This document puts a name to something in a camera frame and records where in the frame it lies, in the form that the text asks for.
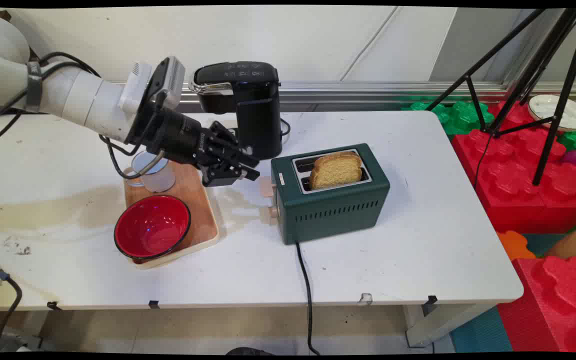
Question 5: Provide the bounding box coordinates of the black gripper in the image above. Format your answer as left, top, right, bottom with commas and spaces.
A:
140, 107, 261, 188

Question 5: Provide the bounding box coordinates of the wooden tray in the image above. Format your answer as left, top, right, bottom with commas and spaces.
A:
123, 159, 220, 271

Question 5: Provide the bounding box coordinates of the black coffee machine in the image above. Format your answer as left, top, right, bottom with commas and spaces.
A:
188, 61, 291, 161

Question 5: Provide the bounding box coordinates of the clear plastic cup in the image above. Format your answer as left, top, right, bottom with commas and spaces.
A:
124, 150, 177, 194

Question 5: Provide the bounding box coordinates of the red bowl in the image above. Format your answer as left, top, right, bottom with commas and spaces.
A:
113, 194, 192, 259

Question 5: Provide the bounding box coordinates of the toasted bread slice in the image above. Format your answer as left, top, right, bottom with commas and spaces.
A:
309, 151, 364, 190

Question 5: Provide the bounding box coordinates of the green two-slot toaster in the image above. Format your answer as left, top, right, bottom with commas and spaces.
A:
259, 143, 391, 246

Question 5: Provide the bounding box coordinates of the green foam block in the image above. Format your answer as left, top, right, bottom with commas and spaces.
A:
402, 99, 496, 137

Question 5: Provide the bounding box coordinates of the large red foam block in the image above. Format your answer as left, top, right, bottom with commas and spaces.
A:
450, 100, 576, 235

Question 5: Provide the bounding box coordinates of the orange foam piece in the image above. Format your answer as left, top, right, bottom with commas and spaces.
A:
497, 230, 536, 262

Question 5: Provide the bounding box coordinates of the white plate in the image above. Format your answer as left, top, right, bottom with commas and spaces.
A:
527, 94, 576, 132

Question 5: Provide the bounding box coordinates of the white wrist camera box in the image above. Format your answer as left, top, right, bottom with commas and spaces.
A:
118, 56, 187, 117

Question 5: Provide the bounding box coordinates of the black toaster power cord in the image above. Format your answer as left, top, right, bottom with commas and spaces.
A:
295, 241, 321, 356

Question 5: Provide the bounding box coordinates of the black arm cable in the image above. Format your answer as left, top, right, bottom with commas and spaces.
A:
0, 51, 166, 180

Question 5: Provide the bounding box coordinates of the grey cable with metal plug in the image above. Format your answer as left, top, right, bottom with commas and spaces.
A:
0, 256, 23, 351

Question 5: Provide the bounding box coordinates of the black camera tripod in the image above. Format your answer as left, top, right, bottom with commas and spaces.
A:
425, 7, 576, 187

